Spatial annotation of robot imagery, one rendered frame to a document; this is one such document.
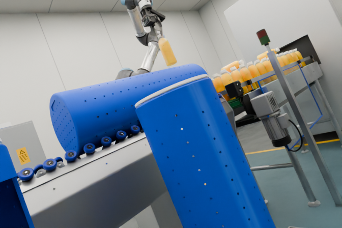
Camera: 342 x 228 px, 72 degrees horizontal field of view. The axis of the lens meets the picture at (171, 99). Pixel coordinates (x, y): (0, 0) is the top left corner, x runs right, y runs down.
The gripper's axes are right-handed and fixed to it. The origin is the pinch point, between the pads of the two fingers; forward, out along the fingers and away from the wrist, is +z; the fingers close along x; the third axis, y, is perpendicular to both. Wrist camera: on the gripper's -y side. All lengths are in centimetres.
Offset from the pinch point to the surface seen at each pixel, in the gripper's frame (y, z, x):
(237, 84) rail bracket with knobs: -20, 48, 25
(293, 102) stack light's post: -54, 73, 37
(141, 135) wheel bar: 49, 55, 13
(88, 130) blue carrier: 71, 45, 14
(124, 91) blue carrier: 50, 33, 15
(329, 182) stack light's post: -55, 129, 37
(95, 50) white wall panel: -105, -116, -272
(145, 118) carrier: 65, 49, 45
